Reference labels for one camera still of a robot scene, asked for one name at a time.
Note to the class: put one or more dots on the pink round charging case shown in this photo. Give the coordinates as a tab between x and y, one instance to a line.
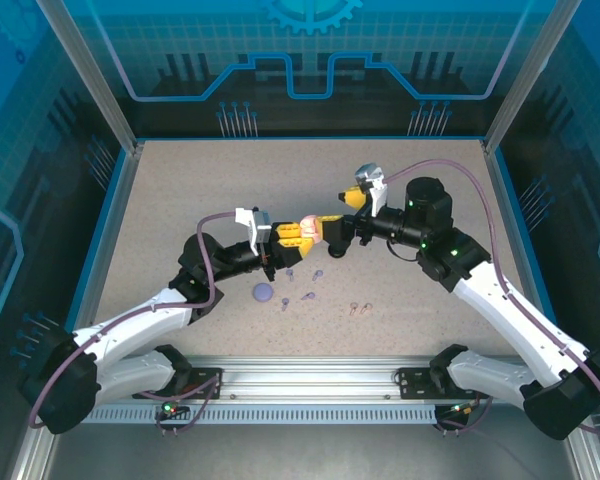
310	227

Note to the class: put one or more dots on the purple round charging case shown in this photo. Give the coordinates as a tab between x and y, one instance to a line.
263	292

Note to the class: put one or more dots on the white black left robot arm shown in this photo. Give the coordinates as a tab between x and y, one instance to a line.
140	320

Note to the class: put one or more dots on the left arm base wiring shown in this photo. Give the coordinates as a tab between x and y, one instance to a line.
200	387

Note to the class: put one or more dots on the right arm base wiring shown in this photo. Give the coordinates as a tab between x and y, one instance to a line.
486	407

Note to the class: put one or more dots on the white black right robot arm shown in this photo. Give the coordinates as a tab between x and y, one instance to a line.
510	315

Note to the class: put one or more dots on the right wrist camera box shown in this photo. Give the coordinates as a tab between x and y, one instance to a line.
375	192

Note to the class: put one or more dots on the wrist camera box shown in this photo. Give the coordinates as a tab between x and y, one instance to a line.
252	225
375	192

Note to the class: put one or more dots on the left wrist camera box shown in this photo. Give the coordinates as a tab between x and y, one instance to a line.
252	225

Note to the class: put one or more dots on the aluminium side frame rail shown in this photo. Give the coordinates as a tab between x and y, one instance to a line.
115	215
506	215

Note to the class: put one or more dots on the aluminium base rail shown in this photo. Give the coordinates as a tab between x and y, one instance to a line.
310	380

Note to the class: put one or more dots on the aluminium frame post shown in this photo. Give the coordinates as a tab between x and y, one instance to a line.
526	80
96	80

